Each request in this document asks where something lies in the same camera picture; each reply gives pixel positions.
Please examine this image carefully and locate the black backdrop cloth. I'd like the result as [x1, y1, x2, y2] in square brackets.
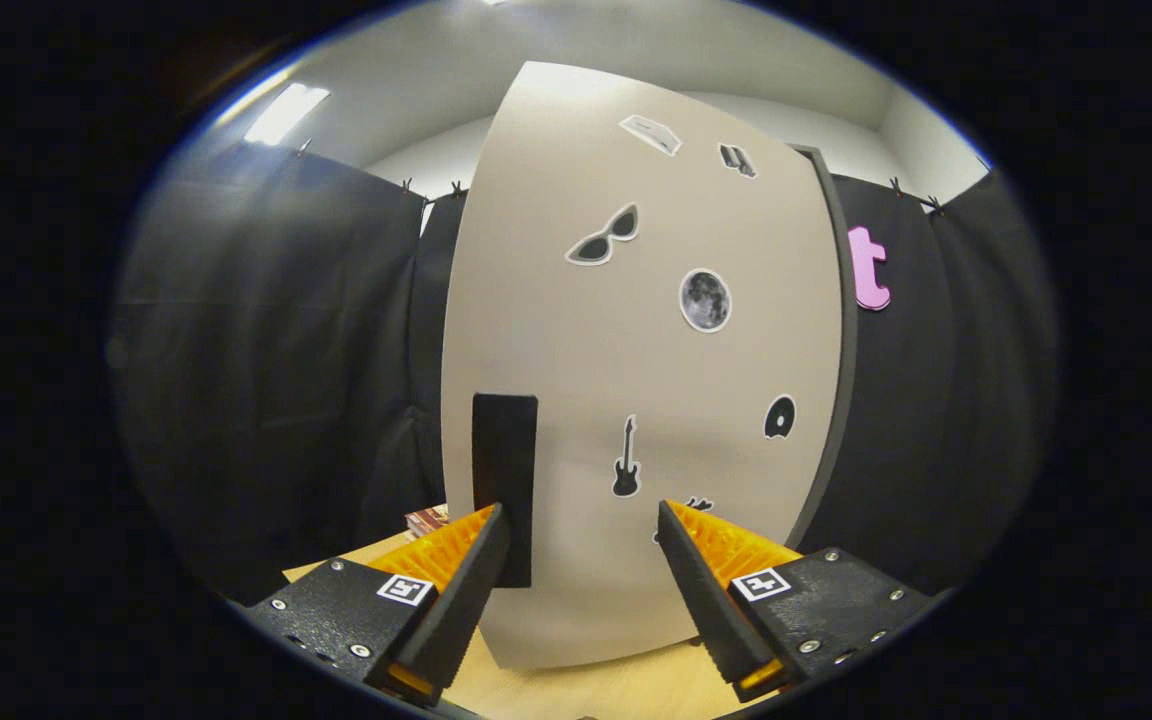
[106, 140, 1062, 606]

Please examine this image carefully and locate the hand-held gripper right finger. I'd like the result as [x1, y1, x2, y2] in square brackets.
[656, 498, 947, 703]

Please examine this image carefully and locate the narrow ceiling light panel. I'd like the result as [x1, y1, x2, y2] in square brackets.
[244, 83, 332, 147]

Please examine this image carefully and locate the row of black clips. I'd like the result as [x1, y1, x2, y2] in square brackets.
[294, 138, 942, 213]

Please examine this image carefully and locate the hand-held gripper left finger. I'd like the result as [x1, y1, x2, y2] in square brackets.
[236, 502, 512, 709]

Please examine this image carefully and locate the black door handle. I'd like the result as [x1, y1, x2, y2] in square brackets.
[472, 393, 540, 589]

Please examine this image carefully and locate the grey shoe cabinet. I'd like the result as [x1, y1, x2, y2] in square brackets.
[786, 143, 861, 551]

